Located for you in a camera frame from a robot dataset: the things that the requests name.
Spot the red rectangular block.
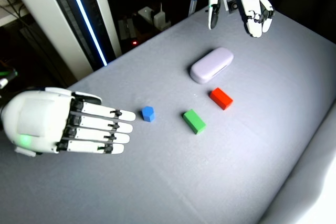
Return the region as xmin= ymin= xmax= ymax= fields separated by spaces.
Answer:
xmin=209 ymin=87 xmax=234 ymax=111

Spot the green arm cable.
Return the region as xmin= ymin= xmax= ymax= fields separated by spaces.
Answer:
xmin=0 ymin=68 xmax=18 ymax=90

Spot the small white box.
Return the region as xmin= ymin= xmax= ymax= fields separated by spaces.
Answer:
xmin=138 ymin=6 xmax=155 ymax=24

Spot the white column with blue light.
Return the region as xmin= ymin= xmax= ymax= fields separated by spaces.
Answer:
xmin=5 ymin=0 xmax=123 ymax=71

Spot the white shelf board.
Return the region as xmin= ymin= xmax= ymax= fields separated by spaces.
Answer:
xmin=0 ymin=5 xmax=28 ymax=27

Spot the green rectangular block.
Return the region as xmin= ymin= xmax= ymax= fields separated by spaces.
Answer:
xmin=182 ymin=109 xmax=207 ymax=135

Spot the grey table cloth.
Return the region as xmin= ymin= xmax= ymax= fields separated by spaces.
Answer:
xmin=0 ymin=3 xmax=336 ymax=224

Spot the lavender glasses case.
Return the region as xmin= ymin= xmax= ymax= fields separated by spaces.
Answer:
xmin=190 ymin=47 xmax=235 ymax=85

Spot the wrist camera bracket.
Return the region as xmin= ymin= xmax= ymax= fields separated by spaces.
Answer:
xmin=223 ymin=0 xmax=239 ymax=14

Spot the blue hexagonal block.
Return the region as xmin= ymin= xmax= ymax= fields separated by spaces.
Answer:
xmin=141 ymin=106 xmax=156 ymax=123

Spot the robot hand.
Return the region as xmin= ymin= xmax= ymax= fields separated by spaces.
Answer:
xmin=1 ymin=87 xmax=137 ymax=158
xmin=208 ymin=0 xmax=275 ymax=38

